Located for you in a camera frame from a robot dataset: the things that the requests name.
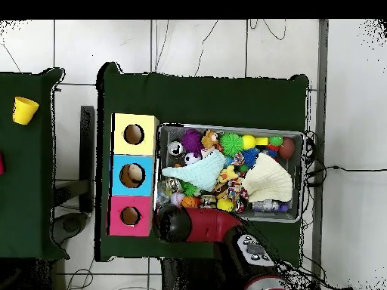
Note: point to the pink cup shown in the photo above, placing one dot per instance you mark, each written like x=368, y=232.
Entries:
x=1, y=164

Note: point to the dark green table cloth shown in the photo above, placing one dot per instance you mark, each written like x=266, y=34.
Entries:
x=211, y=99

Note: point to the wooden three-hole box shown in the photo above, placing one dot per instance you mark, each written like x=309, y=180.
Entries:
x=133, y=149

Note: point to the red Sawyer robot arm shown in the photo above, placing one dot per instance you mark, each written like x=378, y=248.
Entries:
x=208, y=225

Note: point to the black stand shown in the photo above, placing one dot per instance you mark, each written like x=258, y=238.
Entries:
x=87, y=151

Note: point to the silver mesh bin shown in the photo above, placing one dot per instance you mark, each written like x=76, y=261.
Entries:
x=297, y=193

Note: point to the green koosh ball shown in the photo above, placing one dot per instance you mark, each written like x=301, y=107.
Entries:
x=231, y=144

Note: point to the purple spiky ball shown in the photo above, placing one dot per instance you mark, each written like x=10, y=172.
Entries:
x=192, y=141

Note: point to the blue koosh ball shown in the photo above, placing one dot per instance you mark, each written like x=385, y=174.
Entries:
x=250, y=157

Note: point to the toy soccer ball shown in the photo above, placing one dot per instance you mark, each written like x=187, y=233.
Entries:
x=191, y=158

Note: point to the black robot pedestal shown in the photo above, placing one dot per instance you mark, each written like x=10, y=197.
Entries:
x=187, y=278

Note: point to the mint green knitted cloth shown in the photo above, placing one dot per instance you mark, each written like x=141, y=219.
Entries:
x=202, y=173

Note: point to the yellow plastic cup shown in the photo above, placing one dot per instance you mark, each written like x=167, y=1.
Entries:
x=24, y=111

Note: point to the silver drink can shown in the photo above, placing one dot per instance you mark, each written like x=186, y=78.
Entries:
x=176, y=148

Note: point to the orange toy basketball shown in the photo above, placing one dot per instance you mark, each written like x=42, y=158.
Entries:
x=190, y=201

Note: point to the cream knitted cloth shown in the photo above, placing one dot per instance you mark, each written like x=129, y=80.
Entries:
x=267, y=178

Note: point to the yellow plush duck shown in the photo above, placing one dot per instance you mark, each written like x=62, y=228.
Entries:
x=227, y=175

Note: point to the clear plastic bottle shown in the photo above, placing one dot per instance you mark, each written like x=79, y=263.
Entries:
x=163, y=193

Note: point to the dark green side-table cloth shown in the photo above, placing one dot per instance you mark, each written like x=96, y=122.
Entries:
x=27, y=181

